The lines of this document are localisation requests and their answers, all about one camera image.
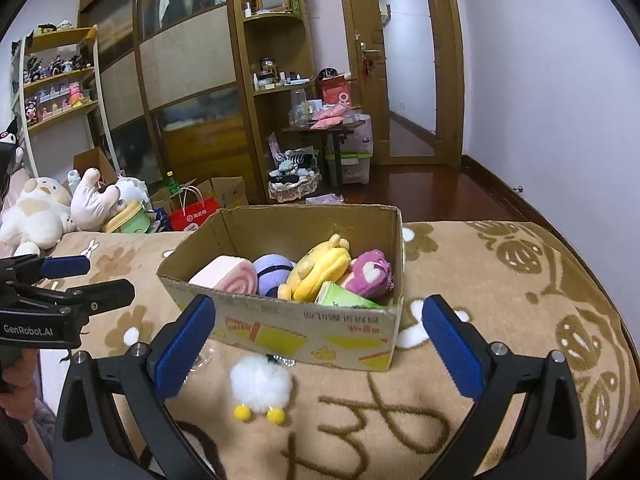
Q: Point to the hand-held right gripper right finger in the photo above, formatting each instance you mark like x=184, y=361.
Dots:
x=452, y=347

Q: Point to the lavender fleece clothing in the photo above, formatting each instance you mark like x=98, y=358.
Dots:
x=44, y=430

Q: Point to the red paper bag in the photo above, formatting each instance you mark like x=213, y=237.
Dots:
x=197, y=217

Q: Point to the black round tin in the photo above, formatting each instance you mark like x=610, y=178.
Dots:
x=329, y=74

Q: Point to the pink swiss roll plush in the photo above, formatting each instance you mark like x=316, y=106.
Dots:
x=220, y=275

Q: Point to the small dark table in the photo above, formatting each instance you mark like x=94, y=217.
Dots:
x=320, y=132

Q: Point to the person's left hand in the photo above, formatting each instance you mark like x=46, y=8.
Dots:
x=20, y=395

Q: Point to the white printed bag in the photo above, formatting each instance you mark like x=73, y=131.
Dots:
x=364, y=135

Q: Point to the wooden corner shelf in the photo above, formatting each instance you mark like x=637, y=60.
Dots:
x=275, y=125

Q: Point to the brown floral blanket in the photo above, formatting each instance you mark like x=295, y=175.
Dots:
x=500, y=285

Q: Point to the yellow plush toy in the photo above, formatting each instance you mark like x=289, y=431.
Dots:
x=320, y=270

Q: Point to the wooden door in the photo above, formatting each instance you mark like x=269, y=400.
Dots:
x=360, y=15

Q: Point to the clear plastic jar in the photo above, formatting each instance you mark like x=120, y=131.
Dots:
x=298, y=107

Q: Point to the black white plush doll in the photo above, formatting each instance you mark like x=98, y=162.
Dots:
x=9, y=137

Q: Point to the rows of small figurines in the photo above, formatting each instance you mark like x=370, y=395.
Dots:
x=55, y=67

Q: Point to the white plush with green outfit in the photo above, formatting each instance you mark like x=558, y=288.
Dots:
x=130, y=217

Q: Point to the white pompom plush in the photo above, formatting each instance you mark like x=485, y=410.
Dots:
x=260, y=385

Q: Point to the pink plush toy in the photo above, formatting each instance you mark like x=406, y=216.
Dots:
x=370, y=275

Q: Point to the clear storage box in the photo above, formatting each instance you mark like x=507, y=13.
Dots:
x=355, y=170

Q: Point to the pink packets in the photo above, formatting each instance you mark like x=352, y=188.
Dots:
x=330, y=117

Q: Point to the red box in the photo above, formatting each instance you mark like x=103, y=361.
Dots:
x=336, y=92

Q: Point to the green bottle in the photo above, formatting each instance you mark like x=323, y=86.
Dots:
x=173, y=184

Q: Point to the large white bear plush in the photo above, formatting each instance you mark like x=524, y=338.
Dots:
x=35, y=215

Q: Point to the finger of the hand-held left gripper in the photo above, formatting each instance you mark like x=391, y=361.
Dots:
x=105, y=295
x=65, y=266

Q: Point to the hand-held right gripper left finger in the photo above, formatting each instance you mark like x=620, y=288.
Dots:
x=185, y=345

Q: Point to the purple-haired doll plush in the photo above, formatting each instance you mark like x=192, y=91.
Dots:
x=272, y=270

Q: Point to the lace-trimmed basket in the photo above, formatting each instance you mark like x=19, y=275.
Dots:
x=295, y=192

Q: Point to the printed cardboard box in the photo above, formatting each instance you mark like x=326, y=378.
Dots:
x=300, y=332

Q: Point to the wooden wardrobe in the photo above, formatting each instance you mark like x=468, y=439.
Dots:
x=190, y=60

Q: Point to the open brown cardboard box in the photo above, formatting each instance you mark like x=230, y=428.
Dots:
x=92, y=162
x=227, y=190

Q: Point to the white-framed display shelf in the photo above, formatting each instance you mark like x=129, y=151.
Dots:
x=62, y=112

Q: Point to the white round plush toy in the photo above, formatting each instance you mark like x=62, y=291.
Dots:
x=92, y=205

